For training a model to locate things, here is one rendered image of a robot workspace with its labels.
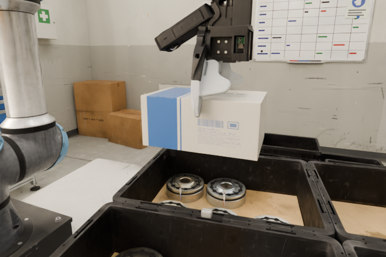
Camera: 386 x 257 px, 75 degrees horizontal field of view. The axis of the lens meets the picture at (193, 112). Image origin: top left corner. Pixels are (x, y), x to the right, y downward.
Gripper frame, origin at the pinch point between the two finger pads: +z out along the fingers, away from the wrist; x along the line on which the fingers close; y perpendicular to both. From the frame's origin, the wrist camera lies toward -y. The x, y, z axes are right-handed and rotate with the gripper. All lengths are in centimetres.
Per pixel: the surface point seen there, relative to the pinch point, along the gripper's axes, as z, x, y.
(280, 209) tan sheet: 27.6, 16.2, 14.5
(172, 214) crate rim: 17.8, -7.6, -3.4
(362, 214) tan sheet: 27.4, 21.0, 33.0
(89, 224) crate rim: 17.9, -14.7, -15.2
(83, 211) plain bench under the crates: 41, 14, -45
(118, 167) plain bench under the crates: 41, 45, -55
